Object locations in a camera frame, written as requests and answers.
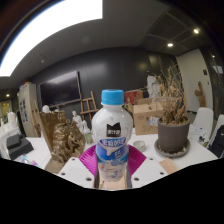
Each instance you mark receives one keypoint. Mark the white cabinet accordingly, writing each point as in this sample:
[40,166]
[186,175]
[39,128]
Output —
[26,106]

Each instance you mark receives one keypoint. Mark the brown cardboard box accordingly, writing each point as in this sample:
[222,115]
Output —
[145,120]

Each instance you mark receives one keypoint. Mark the dried plant in grey pot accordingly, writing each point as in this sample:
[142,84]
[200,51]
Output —
[173,135]

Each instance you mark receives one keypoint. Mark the white plastic chair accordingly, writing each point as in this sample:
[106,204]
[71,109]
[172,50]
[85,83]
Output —
[217,121]
[204,120]

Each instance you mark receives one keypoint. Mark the white plaster head bust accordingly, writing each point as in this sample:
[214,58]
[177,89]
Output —
[46,109]

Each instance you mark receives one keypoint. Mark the black box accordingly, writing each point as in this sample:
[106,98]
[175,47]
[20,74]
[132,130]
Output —
[13,140]
[21,148]

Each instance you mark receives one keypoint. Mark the black wall screen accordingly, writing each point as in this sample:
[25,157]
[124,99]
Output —
[60,89]

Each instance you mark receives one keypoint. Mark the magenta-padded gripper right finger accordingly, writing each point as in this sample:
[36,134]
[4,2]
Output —
[137,160]

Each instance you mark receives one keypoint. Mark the white plaster statue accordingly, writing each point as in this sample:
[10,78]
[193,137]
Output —
[152,86]

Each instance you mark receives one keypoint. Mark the grey round pot saucer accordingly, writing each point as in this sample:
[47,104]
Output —
[173,154]

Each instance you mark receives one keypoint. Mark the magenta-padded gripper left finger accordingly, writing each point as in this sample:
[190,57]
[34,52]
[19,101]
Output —
[87,160]

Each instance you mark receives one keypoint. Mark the recessed ceiling spotlights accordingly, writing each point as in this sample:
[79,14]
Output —
[170,44]

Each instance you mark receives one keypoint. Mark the black backpack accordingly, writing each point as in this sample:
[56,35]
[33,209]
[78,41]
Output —
[218,141]

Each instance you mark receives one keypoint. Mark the white bottle with blue cap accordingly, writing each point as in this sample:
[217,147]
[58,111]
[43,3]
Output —
[111,123]

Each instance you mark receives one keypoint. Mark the wooden easel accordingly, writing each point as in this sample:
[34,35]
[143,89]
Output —
[88,108]
[36,120]

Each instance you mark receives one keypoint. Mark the white plaster figure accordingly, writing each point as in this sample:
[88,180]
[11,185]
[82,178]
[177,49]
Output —
[77,120]

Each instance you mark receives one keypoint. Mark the long white ceiling light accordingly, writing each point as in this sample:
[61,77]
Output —
[43,30]

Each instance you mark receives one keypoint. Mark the golden carved wooden sculpture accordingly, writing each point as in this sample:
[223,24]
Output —
[66,140]

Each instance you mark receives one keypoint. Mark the small green bottle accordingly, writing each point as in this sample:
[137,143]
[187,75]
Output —
[88,136]

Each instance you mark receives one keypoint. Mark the white papers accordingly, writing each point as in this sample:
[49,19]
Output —
[198,133]

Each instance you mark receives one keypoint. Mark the red box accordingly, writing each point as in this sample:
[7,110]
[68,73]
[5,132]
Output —
[131,96]

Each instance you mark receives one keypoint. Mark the small white cup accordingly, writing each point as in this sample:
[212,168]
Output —
[139,145]

